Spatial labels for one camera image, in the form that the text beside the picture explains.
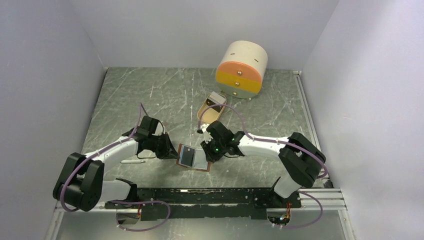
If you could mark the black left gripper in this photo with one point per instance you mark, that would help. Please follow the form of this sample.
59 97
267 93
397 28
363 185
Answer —
168 145

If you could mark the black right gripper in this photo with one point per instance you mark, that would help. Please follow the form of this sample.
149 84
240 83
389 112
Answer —
211 156

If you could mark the brown leather card holder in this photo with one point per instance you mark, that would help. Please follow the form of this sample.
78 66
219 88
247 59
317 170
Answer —
200 162

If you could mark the beige oval card tray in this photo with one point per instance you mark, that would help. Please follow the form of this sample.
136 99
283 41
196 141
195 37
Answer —
210 115

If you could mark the stack of credit cards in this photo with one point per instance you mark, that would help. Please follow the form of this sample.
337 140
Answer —
216 99

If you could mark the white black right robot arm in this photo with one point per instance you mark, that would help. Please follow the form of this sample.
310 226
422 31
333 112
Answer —
302 160

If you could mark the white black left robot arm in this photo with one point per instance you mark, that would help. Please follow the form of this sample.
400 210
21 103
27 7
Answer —
81 184

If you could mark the white pen on table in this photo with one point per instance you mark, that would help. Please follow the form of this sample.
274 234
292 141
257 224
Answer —
132 161

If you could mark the round mini drawer cabinet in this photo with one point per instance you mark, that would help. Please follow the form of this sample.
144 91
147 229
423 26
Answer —
241 71

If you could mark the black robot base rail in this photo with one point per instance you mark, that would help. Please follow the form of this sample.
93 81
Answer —
196 203

